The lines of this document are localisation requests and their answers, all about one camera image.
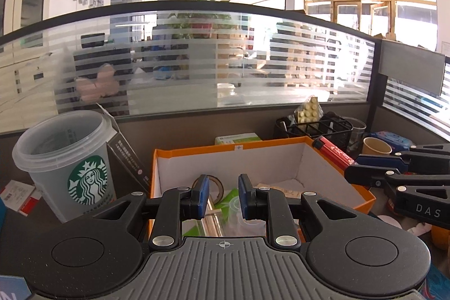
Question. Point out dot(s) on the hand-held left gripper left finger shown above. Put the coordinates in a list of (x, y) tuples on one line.
[(203, 196)]

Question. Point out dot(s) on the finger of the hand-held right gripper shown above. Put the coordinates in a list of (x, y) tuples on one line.
[(376, 160), (372, 177)]

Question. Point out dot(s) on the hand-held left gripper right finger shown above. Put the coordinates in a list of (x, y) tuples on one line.
[(245, 196)]

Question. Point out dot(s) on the brown tape roll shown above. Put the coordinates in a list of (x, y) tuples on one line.
[(215, 185)]

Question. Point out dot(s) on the clear case with gold tube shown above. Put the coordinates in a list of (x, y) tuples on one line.
[(211, 219)]

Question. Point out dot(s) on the clear plastic container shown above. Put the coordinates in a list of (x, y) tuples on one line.
[(248, 226)]

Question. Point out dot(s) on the red lighter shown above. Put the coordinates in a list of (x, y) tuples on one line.
[(332, 152)]

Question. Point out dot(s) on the orange cardboard box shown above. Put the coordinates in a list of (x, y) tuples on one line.
[(316, 166)]

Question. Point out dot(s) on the beige paper cup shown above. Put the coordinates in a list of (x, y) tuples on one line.
[(376, 146)]

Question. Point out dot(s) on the crumpled white tissue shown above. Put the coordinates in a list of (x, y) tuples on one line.
[(420, 228)]

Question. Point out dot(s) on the blue wipes packet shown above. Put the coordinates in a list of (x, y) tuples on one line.
[(395, 140)]

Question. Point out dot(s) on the orange fruit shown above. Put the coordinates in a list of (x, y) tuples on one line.
[(441, 238)]

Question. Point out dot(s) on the clear glass tumbler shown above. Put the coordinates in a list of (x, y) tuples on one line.
[(358, 129)]

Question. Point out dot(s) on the green white carton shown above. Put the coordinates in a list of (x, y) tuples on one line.
[(239, 139)]

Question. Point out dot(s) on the black mesh desk organizer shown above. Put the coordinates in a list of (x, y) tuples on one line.
[(316, 131)]

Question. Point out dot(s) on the striped glass desk partition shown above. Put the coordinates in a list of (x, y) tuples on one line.
[(418, 103), (175, 64)]

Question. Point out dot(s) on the yellow pill blister pack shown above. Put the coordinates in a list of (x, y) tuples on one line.
[(309, 110)]

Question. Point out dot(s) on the black printed carton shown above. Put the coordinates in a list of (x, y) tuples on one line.
[(126, 152)]

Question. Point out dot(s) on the grey partition panel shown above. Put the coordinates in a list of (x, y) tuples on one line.
[(411, 66)]

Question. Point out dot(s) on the clear plastic cup green logo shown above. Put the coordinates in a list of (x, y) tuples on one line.
[(81, 173)]

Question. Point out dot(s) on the small red white box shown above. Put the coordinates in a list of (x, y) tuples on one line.
[(17, 196)]

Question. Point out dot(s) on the printed desk mat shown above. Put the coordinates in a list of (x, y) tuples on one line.
[(14, 286)]

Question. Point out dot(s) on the wooden door frame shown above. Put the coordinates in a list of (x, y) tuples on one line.
[(365, 13)]

